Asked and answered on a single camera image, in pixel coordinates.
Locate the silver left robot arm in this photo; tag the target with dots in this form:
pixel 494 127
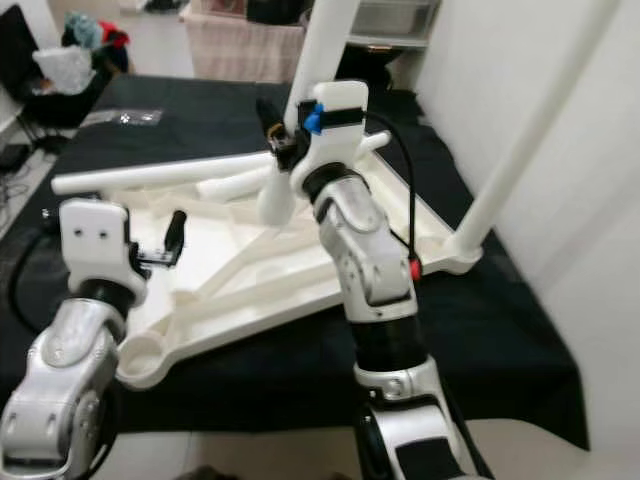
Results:
pixel 60 370

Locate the tan rubber band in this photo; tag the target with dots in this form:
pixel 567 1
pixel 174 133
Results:
pixel 277 132

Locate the beige cloth covered bench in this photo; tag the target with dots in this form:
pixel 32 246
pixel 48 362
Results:
pixel 240 45

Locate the clear plastic hardware bag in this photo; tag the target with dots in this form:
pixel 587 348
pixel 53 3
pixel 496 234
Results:
pixel 125 117

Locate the large black bowl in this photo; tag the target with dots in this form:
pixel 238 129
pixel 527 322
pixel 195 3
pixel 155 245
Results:
pixel 380 65

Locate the black stand base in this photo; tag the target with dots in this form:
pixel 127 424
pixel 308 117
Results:
pixel 165 5

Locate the clear plastic storage box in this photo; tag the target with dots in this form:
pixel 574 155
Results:
pixel 400 15

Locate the black power adapter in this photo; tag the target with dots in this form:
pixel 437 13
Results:
pixel 20 157

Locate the red cloth item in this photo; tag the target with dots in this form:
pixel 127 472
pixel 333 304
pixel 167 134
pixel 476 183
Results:
pixel 117 35

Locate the crumpled clear plastic bag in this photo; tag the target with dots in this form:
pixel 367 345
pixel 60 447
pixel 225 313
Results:
pixel 65 68

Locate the teal cloth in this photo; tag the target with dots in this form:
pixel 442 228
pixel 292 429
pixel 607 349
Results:
pixel 82 28

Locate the black tablecloth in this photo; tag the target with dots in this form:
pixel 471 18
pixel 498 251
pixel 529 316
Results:
pixel 510 330

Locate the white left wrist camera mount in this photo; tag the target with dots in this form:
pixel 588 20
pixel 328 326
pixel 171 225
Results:
pixel 95 235

